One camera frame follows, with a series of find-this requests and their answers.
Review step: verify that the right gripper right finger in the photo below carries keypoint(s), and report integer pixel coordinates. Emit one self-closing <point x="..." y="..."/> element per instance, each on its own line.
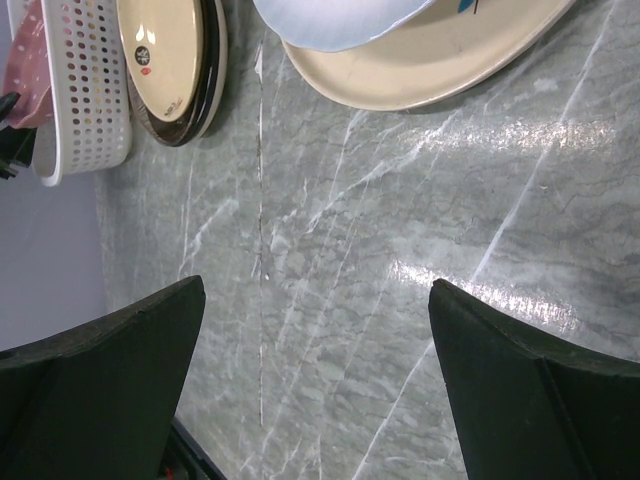
<point x="527" y="404"/>

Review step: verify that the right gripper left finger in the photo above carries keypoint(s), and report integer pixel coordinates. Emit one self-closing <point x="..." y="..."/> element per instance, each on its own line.
<point x="97" y="401"/>

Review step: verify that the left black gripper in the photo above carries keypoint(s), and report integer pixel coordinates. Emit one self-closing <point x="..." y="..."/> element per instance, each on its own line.
<point x="17" y="145"/>

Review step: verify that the pink polka dot plate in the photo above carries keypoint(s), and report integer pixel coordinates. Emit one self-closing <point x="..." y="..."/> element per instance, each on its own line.
<point x="26" y="100"/>

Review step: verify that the white perforated plastic bin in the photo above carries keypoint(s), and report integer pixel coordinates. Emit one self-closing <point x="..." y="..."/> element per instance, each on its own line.
<point x="91" y="127"/>

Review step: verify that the yellow round plate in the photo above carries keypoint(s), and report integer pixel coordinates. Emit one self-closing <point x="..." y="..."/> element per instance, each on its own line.
<point x="163" y="47"/>

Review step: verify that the black round plate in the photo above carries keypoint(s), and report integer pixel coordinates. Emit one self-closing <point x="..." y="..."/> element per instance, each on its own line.
<point x="209" y="87"/>

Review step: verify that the white scalloped paper bowl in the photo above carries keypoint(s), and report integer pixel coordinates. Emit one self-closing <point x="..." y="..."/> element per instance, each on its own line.
<point x="336" y="25"/>

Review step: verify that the cream plate with blue leaves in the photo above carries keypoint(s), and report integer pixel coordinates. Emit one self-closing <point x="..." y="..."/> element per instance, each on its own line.
<point x="443" y="51"/>

